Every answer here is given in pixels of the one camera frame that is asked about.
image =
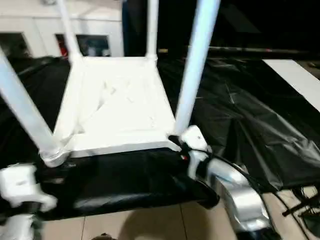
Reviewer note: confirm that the white plastic table leg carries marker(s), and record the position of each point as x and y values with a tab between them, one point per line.
70	32
195	62
25	100
152	30

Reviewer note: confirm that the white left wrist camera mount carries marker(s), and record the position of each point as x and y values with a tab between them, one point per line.
20	182

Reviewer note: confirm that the brown round object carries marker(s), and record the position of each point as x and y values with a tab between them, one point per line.
102	236

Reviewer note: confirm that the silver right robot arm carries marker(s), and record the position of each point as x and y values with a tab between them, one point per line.
237	195

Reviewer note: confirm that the small tan block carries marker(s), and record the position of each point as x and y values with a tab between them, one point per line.
163	50

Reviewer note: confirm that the long metal rod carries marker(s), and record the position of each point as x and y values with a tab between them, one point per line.
250	49

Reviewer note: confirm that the white cabinet with glass doors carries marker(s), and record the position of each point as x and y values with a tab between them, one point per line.
37	25

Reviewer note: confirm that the dark metal stand leg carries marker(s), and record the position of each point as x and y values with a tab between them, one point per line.
295	208

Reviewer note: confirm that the blue upright panel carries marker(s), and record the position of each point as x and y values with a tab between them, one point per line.
126	30

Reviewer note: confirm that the black mat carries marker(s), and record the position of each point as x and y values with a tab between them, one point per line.
250	120

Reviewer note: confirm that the white sheet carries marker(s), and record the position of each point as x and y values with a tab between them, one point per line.
295	75

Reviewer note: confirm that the white plastic table top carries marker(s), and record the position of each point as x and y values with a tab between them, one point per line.
120	100

